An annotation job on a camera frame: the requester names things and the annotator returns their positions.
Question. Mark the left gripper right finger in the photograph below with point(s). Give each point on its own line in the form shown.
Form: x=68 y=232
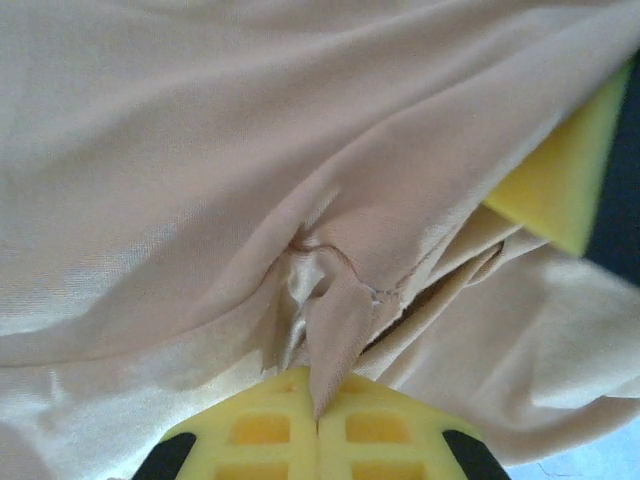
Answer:
x=390 y=440

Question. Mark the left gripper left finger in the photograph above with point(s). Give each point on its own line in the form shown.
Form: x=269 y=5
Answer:
x=260 y=440

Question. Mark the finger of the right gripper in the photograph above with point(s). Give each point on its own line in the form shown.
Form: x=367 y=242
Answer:
x=565 y=185

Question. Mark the tan orange t-shirt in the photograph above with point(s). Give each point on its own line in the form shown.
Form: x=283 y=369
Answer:
x=200 y=150

